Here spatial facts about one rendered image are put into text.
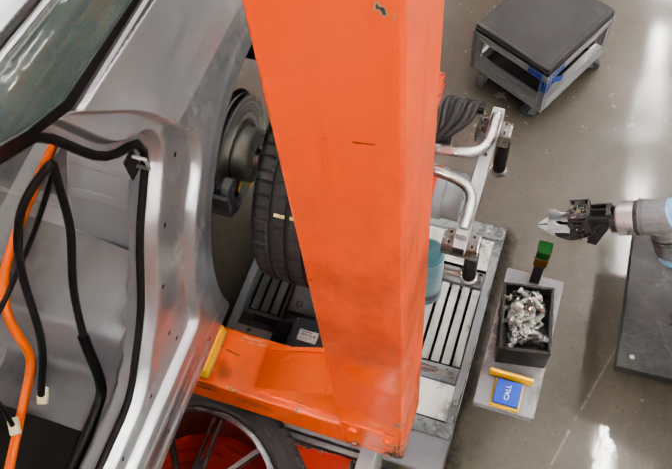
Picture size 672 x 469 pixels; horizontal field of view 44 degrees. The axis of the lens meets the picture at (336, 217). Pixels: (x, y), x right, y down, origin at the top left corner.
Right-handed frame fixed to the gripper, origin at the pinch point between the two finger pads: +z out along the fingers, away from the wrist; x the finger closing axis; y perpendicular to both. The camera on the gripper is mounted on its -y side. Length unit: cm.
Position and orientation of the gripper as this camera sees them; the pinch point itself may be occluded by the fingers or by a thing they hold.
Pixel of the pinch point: (544, 226)
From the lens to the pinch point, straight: 234.7
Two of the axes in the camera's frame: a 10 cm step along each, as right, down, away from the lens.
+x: -2.4, 8.6, -4.6
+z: -8.5, 0.5, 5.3
